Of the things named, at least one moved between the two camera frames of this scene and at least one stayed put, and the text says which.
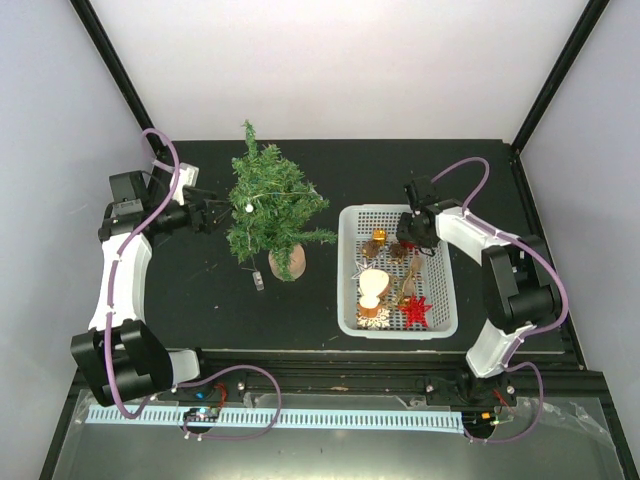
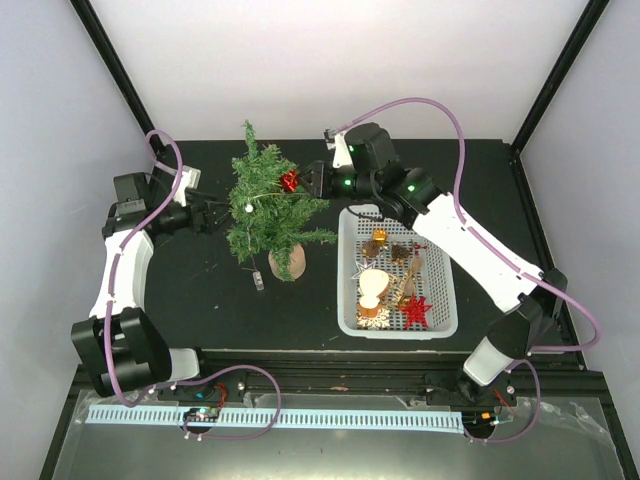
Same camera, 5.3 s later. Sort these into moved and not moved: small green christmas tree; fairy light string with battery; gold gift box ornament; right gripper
Moved: right gripper
Not moved: fairy light string with battery; gold gift box ornament; small green christmas tree
